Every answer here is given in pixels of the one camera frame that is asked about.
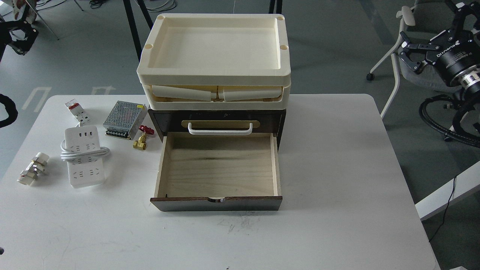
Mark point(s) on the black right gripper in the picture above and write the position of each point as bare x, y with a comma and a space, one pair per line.
453, 57

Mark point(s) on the white power strip with cable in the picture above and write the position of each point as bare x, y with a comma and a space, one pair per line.
83, 154

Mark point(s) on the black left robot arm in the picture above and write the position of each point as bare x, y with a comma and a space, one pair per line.
19, 46

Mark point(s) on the grey office chair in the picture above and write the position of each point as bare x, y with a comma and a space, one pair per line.
412, 56

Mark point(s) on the white side table edge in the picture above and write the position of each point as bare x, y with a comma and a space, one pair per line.
465, 184

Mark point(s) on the cream plastic stacked tray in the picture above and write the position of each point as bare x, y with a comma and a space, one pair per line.
216, 62

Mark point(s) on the open wooden drawer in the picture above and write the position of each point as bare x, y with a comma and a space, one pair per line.
218, 173

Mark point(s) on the metal mesh power supply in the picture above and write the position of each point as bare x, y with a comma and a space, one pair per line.
124, 119

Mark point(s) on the white red circuit breaker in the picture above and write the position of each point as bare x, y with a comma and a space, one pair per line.
78, 112

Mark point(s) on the white metal pipe fitting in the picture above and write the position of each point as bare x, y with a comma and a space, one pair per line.
36, 166

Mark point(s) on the white drawer handle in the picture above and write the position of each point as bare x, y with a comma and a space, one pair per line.
220, 132

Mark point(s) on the brass valve red handle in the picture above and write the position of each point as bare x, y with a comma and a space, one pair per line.
141, 142

